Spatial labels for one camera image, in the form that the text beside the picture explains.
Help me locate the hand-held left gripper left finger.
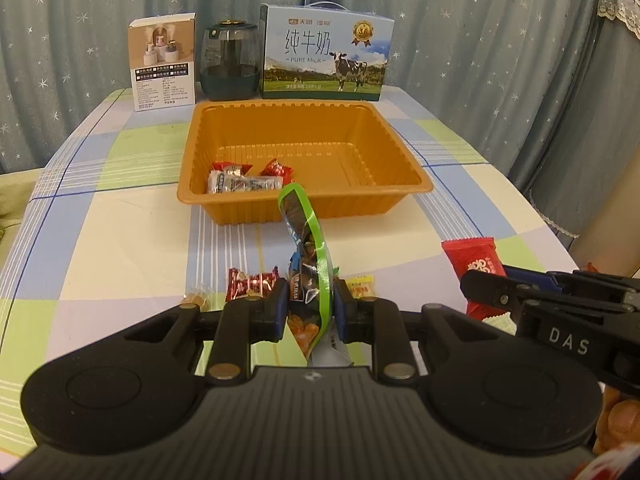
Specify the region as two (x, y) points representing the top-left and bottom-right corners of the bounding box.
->
(107, 279), (292, 380)

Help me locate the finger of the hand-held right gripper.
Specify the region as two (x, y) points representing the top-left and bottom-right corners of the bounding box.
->
(460, 270), (626, 318)
(500, 266), (573, 286)

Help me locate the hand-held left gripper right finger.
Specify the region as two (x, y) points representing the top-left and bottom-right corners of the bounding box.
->
(332, 279), (516, 381)

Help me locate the small yellow green packet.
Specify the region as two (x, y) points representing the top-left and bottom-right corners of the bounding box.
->
(345, 276), (377, 301)

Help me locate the large red snack packet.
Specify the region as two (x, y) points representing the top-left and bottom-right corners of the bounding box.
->
(441, 236), (512, 322)

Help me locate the long green snack packet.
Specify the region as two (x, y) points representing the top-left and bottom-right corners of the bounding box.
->
(277, 183), (353, 367)

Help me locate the grey black snack packet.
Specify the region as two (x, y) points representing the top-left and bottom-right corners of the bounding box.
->
(206, 169), (280, 195)

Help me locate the small red white candy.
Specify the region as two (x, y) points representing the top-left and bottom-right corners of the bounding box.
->
(260, 158), (294, 187)

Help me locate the orange plastic tray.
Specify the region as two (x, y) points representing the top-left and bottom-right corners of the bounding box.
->
(177, 101), (435, 225)

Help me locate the person's right hand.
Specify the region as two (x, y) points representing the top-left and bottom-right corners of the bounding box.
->
(592, 387), (640, 456)

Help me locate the blue lace-trimmed cover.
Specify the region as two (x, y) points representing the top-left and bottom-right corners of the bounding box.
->
(510, 0), (640, 271)

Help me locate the checked pastel tablecloth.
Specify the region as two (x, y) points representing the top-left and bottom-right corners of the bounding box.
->
(0, 87), (581, 401)

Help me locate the blue star curtain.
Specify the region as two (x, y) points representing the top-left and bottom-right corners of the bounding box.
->
(345, 0), (608, 186)
(0, 0), (348, 176)

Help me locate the dark green glass jar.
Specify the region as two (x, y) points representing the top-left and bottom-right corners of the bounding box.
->
(200, 19), (263, 102)

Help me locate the blue milk carton box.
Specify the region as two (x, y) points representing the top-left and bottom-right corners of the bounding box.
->
(260, 1), (396, 101)

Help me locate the small white product box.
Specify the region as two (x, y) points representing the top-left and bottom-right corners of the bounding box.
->
(126, 11), (197, 113)

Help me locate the light green sofa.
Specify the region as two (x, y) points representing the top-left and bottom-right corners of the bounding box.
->
(0, 167), (46, 241)

